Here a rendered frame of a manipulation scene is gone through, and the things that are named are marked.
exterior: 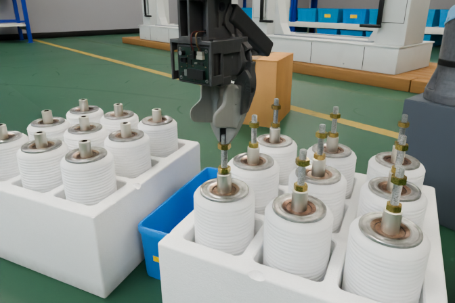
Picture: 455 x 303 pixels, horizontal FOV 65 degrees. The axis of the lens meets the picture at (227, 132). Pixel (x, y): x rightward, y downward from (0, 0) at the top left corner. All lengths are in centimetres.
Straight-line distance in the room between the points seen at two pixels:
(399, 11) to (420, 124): 177
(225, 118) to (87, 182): 32
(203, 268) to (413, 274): 27
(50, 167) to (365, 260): 59
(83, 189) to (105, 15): 656
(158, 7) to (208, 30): 465
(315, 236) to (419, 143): 57
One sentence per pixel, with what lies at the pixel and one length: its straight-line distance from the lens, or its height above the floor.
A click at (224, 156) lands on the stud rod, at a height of 31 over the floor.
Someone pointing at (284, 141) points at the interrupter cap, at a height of 25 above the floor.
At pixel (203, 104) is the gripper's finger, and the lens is 50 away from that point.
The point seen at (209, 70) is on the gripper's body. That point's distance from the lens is 43.
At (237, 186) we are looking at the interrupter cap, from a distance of 57.
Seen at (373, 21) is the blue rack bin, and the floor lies 30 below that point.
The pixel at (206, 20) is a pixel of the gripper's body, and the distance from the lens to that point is 44.
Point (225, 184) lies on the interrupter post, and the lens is 54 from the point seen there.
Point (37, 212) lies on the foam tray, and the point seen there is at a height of 16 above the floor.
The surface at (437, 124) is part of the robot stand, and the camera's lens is 99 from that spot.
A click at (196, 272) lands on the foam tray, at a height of 15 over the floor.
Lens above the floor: 52
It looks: 20 degrees down
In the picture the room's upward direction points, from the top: straight up
